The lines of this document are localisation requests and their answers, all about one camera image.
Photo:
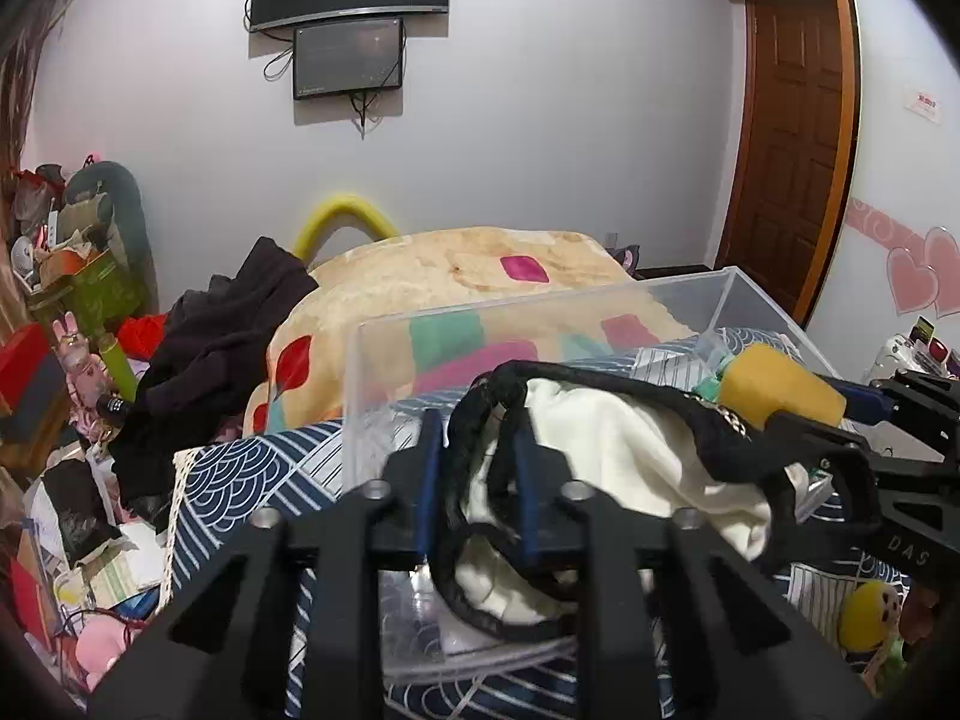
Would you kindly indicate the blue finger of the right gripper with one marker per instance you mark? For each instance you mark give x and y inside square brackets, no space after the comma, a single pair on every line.
[816,437]
[864,404]

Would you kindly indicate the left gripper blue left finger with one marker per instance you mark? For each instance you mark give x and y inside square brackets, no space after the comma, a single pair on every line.
[429,450]

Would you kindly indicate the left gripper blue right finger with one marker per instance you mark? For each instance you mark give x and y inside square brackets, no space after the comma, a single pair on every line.
[525,460]

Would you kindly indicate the yellow sponge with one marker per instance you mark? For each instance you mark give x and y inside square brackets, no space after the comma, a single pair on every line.
[761,381]

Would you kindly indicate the cream black-trimmed cloth bag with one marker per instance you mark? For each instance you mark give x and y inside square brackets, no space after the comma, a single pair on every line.
[653,449]

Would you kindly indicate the green knitted glove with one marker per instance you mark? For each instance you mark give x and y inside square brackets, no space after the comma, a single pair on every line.
[709,387]

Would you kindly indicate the beige patterned blanket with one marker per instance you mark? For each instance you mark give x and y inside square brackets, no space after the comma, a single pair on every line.
[438,278]

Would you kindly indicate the yellow face plush toy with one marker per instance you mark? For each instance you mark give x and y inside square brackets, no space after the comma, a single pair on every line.
[868,616]

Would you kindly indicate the clear plastic storage box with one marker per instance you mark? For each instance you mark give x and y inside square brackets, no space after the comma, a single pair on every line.
[421,638]

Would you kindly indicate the white heart-patterned wardrobe door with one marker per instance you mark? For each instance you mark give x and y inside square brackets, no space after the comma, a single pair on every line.
[897,257]

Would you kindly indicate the brown wooden door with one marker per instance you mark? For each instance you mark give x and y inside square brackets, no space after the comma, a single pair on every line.
[797,147]

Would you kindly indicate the yellow foam tube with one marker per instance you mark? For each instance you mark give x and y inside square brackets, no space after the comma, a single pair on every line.
[340,210]

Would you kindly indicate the black clothing pile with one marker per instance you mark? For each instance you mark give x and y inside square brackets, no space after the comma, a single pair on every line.
[212,356]

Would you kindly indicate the green cylinder bottle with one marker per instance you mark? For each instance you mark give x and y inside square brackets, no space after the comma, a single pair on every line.
[117,365]

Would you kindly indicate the pink rabbit plush toy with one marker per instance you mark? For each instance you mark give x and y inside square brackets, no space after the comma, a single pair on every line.
[86,376]

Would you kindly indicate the green cardboard box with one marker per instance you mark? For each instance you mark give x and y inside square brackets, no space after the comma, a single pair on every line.
[102,294]

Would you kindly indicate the grey-green plush pillow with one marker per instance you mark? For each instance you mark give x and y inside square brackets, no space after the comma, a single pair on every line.
[121,210]

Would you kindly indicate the red and grey box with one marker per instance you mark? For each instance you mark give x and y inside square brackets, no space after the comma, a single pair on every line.
[32,381]

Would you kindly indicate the striped brown curtain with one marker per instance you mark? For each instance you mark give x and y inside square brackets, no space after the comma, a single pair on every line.
[19,70]

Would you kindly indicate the small black wall monitor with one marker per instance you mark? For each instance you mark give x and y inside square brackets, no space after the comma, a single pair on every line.
[348,56]

